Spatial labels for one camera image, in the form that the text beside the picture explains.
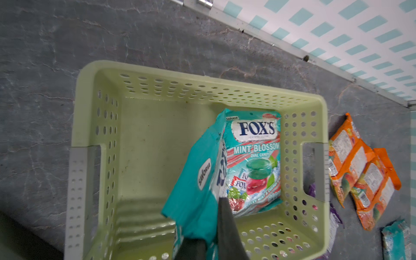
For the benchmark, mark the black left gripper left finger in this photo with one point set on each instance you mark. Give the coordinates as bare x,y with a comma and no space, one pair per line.
192,249

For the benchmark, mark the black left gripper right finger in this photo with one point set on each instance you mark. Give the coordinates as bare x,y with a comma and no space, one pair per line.
229,243

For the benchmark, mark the teal mint candy bag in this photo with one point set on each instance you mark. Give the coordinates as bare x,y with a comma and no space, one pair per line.
396,241
193,202
253,178

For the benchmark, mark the light green plastic basket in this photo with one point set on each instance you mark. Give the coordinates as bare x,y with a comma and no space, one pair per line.
133,129

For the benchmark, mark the orange candy bag near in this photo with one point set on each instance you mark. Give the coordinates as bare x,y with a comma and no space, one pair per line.
375,188

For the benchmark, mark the orange candy bag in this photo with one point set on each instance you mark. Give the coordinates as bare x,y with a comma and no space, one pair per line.
375,188
348,156

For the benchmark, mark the orange candy bag far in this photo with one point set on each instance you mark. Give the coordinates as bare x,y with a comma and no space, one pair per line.
348,156

